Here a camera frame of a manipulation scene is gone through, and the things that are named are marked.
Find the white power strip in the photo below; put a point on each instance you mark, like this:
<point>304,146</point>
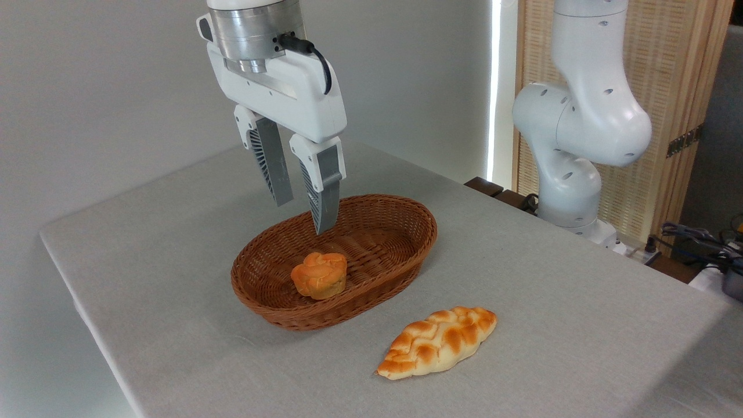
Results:
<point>641,254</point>

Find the braided golden bread loaf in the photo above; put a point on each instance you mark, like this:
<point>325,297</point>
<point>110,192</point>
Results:
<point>438,342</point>

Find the black screen hinge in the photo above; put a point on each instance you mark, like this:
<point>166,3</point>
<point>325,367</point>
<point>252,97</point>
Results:
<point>685,141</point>

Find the light wooden slatted screen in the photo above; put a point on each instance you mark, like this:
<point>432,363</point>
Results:
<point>667,64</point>

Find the dark wooden base stand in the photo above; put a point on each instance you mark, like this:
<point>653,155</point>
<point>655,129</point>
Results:
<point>484,186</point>

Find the orange muffin bread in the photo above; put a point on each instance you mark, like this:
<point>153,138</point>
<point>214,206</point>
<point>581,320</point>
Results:
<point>319,276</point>

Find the brown oval wicker basket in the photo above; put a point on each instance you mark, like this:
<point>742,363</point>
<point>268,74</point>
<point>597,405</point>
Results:
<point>383,244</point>

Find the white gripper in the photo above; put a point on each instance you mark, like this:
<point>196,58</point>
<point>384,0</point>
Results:
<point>290,93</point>

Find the grey tablecloth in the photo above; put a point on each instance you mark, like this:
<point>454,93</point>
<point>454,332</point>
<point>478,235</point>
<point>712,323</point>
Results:
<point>522,278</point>

